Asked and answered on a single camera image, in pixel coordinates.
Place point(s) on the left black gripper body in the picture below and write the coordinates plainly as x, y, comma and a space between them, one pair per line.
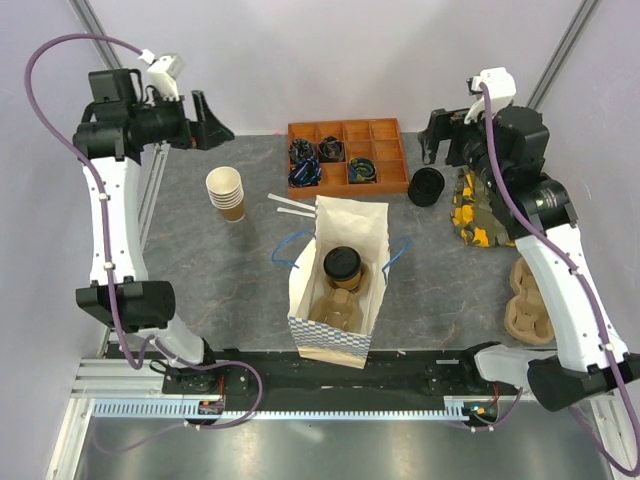
196, 130

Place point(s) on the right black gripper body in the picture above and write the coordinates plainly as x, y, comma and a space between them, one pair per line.
468, 138

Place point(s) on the black coffee cup lid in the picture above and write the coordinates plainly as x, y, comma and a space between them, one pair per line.
342, 263

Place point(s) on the single paper coffee cup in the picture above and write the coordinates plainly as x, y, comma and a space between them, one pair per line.
351, 285

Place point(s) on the checkered paper takeout bag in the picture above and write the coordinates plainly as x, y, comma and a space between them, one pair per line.
363, 226

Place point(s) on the brown pulp cup carrier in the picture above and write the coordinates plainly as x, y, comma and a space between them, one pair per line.
340, 309

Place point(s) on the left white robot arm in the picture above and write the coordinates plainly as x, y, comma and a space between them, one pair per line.
124, 117

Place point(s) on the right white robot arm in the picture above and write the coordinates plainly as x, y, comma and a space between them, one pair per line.
538, 215

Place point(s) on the stack of paper cups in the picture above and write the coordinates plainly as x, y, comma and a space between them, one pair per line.
225, 190

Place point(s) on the stack of black lids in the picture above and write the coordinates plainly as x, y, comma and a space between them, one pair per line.
426, 186

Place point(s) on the camouflage fabric bag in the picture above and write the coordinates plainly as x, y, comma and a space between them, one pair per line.
472, 216

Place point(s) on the wrapped paper straw upper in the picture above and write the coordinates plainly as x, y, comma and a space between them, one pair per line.
293, 203

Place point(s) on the wrapped paper straw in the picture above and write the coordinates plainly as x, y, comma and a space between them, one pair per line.
293, 203
300, 213

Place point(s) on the orange wooden compartment tray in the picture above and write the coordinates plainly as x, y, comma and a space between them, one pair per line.
378, 140

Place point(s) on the dark rolled tie left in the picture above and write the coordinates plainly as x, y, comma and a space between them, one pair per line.
300, 150

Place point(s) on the wrapped paper straw middle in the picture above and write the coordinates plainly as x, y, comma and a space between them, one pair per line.
300, 213

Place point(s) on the blue striped rolled tie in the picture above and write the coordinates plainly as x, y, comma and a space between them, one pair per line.
306, 173

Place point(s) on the green yellow rolled tie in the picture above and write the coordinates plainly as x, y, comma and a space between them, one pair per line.
361, 170

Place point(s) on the brown dark rolled tie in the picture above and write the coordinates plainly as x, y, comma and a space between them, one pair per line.
331, 149

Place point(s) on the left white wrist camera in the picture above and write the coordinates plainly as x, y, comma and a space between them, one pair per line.
163, 72

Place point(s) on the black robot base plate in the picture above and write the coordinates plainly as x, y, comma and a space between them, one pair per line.
390, 380

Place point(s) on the grey slotted cable duct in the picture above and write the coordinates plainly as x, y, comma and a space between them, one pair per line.
197, 410

